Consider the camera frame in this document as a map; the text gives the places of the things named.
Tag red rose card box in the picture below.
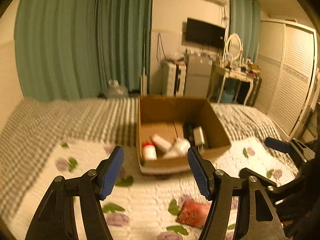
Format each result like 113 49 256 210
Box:
176 200 210 229

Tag white power adapter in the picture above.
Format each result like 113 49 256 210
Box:
193 126 208 150

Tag white plastic bottle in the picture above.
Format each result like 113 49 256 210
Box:
163 138 190 159

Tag black rectangular device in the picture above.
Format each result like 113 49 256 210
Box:
183 122 200 148

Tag dark striped suitcase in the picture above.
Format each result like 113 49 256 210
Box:
246 76 262 107

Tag blue waste basket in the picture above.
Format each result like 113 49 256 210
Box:
220 88 235 103

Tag white bottle red cap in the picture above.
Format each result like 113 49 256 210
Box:
142 141 157 160

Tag brown cardboard box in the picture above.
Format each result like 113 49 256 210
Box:
136 95 231 175

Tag floral white quilt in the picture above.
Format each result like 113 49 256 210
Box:
9 138 298 239

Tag white louvered wardrobe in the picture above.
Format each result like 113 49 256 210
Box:
254 19 318 140

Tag white dressing table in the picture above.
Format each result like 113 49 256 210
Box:
207 63 254 105

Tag grey checked bed sheet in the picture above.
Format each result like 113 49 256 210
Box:
1 99 295 221

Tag white oval vanity mirror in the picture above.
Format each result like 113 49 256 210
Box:
223 33 243 62

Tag silver mini fridge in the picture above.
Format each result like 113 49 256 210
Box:
184 55 212 98

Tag white suitcase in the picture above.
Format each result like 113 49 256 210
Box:
162 62 187 97

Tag white mop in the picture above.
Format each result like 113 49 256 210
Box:
140 28 148 95

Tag small green window curtain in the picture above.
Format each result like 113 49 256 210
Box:
229 0 261 62

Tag clear water jug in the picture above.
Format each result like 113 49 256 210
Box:
105 80 129 99

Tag large green curtain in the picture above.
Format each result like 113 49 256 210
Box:
14 0 152 101

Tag black wall television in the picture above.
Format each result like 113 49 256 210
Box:
185 18 226 49

